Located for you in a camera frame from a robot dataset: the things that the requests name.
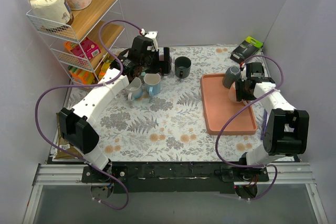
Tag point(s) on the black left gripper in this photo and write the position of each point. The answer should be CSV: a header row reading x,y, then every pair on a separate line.
x,y
163,61

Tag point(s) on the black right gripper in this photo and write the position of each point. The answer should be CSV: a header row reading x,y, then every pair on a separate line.
x,y
239,91

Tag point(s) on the purple ceramic mug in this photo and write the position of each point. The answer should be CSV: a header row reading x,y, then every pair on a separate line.
x,y
161,64

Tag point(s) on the peach pink mug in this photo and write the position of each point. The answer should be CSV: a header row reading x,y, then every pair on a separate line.
x,y
232,96

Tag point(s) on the light blue mug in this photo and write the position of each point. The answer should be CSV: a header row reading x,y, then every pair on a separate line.
x,y
152,83

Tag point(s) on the dark teal mug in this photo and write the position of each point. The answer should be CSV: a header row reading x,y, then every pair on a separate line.
x,y
232,74

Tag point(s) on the dark grey mug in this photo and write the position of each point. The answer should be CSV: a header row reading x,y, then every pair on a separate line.
x,y
182,66

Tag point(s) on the blue white gradient mug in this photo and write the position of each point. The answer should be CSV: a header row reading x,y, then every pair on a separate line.
x,y
134,89

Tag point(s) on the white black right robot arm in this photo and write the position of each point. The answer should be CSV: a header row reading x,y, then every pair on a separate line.
x,y
286,130

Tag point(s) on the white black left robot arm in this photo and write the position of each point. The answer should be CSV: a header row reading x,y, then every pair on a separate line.
x,y
77,124

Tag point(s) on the terracotta pink tray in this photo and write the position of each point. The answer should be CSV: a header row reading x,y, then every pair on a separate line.
x,y
218,108

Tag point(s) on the purple small packet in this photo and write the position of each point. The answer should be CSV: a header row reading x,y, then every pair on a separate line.
x,y
263,126

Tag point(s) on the black green product box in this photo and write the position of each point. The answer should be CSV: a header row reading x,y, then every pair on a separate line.
x,y
249,47

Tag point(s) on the orange sponge box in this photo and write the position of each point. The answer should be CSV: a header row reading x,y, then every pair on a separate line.
x,y
105,66

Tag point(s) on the pink sponge box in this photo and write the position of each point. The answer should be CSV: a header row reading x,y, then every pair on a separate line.
x,y
86,49

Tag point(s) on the orange yellow sponge pack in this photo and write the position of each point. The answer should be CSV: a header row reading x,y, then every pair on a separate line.
x,y
81,76

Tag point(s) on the beige wrapped paper roll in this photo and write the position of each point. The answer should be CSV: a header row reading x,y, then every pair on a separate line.
x,y
53,13

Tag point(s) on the brown snack bag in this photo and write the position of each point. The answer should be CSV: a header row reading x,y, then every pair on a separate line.
x,y
65,145

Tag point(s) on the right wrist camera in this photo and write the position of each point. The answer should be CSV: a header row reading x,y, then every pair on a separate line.
x,y
244,71

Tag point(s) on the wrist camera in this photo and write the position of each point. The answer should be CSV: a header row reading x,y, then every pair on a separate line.
x,y
153,35
244,71

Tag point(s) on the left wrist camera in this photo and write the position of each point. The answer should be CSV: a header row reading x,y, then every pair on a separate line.
x,y
153,35

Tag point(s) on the white wire wooden shelf rack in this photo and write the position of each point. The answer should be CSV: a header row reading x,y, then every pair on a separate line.
x,y
88,22

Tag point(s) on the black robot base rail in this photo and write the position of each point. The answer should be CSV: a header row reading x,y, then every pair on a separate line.
x,y
153,177

